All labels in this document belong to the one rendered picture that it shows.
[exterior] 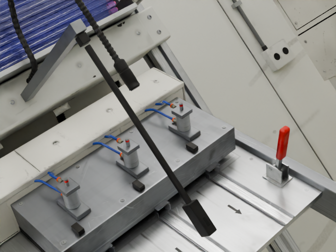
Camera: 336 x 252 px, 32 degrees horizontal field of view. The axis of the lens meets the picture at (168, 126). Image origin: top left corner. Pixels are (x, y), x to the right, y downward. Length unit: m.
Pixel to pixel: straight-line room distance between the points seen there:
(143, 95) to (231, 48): 2.05
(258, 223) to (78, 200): 0.26
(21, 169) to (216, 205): 0.30
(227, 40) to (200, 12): 0.19
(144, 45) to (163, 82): 0.08
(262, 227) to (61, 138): 0.34
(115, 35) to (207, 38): 1.95
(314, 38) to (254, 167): 0.96
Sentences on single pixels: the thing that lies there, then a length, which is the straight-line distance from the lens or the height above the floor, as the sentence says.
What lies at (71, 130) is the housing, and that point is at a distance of 0.96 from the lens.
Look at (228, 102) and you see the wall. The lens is 2.92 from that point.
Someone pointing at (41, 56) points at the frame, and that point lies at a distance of 0.96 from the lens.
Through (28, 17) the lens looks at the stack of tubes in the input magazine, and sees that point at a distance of 0.98.
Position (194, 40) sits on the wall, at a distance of 2.94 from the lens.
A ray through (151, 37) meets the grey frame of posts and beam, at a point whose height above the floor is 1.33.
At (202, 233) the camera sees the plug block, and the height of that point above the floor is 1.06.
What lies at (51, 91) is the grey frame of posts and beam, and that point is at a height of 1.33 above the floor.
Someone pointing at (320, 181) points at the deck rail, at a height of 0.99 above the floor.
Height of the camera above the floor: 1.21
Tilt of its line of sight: 2 degrees down
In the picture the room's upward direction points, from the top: 33 degrees counter-clockwise
